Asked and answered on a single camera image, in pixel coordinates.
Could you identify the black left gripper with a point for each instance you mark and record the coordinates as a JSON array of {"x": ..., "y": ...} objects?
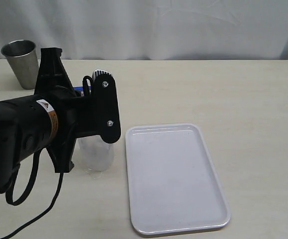
[{"x": 54, "y": 85}]

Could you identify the clear tall plastic container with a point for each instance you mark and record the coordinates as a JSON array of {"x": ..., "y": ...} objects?
[{"x": 97, "y": 154}]

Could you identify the stainless steel cup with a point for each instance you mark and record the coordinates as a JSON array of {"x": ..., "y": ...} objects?
[{"x": 22, "y": 58}]

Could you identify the white rectangular plastic tray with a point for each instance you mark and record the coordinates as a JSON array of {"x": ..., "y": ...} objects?
[{"x": 173, "y": 186}]

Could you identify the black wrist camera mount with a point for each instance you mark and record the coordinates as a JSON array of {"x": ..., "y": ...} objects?
[{"x": 101, "y": 106}]

